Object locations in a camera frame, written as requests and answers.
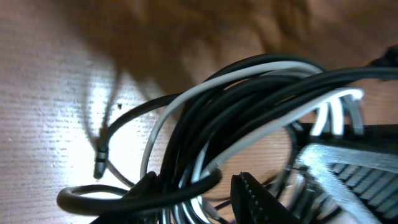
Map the short black usb cable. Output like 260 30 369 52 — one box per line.
158 52 398 224

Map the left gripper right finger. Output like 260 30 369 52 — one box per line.
295 124 397 223

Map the long black usb cable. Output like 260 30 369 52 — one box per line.
55 93 223 217

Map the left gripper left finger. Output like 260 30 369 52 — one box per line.
230 172 299 224

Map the white usb cable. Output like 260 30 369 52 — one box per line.
139 60 365 224

